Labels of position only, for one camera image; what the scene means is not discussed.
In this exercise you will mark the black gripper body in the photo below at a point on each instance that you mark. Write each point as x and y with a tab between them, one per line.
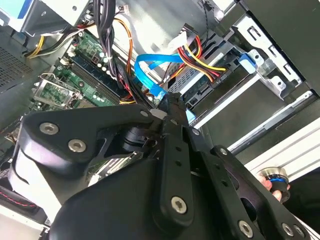
112	212

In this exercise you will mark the hard disk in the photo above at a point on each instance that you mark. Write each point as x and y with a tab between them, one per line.
190	80

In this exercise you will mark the person's hand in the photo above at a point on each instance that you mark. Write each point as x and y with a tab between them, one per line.
267	183

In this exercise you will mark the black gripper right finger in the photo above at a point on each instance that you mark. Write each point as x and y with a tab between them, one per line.
225	175

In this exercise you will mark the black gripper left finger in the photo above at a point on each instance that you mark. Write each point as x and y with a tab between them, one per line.
62	130

